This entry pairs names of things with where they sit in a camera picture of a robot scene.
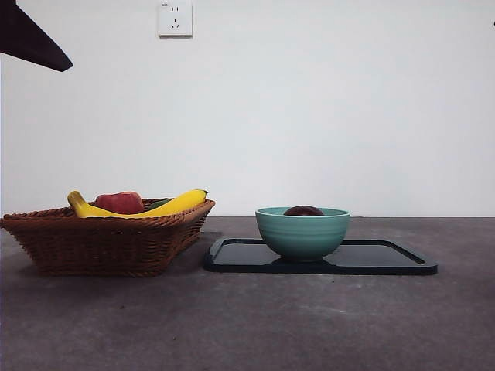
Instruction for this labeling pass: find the brown wicker basket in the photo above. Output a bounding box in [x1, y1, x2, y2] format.
[0, 197, 217, 277]

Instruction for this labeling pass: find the red apple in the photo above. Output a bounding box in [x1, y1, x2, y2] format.
[94, 191, 145, 214]

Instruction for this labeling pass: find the teal ribbed bowl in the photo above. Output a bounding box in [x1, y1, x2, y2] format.
[254, 206, 352, 263]

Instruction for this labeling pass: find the white wall socket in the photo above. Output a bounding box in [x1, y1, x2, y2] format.
[158, 2, 193, 39]

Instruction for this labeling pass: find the dark purple plum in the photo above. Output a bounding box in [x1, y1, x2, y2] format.
[282, 205, 326, 217]

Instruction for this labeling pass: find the green avocado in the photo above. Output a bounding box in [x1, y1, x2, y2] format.
[145, 198, 173, 212]

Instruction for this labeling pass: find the yellow banana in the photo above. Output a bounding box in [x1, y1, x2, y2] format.
[67, 188, 210, 219]

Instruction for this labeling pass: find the black rectangular tray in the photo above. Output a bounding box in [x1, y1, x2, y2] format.
[203, 237, 439, 276]

